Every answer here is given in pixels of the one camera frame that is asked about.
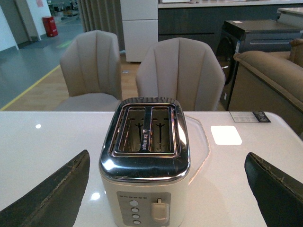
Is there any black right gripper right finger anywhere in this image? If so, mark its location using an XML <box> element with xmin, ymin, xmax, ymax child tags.
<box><xmin>244</xmin><ymin>152</ymin><xmax>303</xmax><ymax>227</ymax></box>

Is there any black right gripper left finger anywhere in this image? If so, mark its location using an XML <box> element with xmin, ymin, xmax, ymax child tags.
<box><xmin>0</xmin><ymin>150</ymin><xmax>90</xmax><ymax>227</ymax></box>

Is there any black and white label card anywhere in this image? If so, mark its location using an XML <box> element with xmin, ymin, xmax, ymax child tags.
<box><xmin>230</xmin><ymin>111</ymin><xmax>271</xmax><ymax>123</ymax></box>

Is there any clear hexagonal table mat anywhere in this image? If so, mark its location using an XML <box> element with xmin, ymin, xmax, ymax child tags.
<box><xmin>185</xmin><ymin>114</ymin><xmax>210</xmax><ymax>185</ymax></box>

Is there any white chrome two-slot toaster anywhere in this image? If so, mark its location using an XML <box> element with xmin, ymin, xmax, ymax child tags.
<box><xmin>99</xmin><ymin>97</ymin><xmax>191</xmax><ymax>227</ymax></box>

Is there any tan sofa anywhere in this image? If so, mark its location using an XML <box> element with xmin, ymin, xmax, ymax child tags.
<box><xmin>229</xmin><ymin>39</ymin><xmax>303</xmax><ymax>137</ymax></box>

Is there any beige chair left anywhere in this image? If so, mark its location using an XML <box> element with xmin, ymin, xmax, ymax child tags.
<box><xmin>56</xmin><ymin>30</ymin><xmax>122</xmax><ymax>112</ymax></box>

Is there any beige chair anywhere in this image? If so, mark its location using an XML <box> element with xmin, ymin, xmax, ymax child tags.
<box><xmin>56</xmin><ymin>30</ymin><xmax>122</xmax><ymax>112</ymax></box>
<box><xmin>136</xmin><ymin>38</ymin><xmax>225</xmax><ymax>111</ymax></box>

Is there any beige chair right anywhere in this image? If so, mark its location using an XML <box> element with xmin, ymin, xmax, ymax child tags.
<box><xmin>136</xmin><ymin>38</ymin><xmax>225</xmax><ymax>111</ymax></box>

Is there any black washing machine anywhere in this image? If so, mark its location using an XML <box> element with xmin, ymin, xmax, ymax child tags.
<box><xmin>216</xmin><ymin>19</ymin><xmax>303</xmax><ymax>110</ymax></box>

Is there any red fire extinguisher box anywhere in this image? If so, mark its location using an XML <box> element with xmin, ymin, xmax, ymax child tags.
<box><xmin>42</xmin><ymin>16</ymin><xmax>58</xmax><ymax>37</ymax></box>

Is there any dark grey kitchen counter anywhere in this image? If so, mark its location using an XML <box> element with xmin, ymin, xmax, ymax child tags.
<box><xmin>158</xmin><ymin>0</ymin><xmax>303</xmax><ymax>50</ymax></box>

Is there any beige curtain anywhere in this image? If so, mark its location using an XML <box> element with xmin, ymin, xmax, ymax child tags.
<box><xmin>78</xmin><ymin>0</ymin><xmax>125</xmax><ymax>51</ymax></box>

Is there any white refrigerator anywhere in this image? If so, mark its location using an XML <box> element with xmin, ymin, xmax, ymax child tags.
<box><xmin>120</xmin><ymin>0</ymin><xmax>158</xmax><ymax>62</ymax></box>

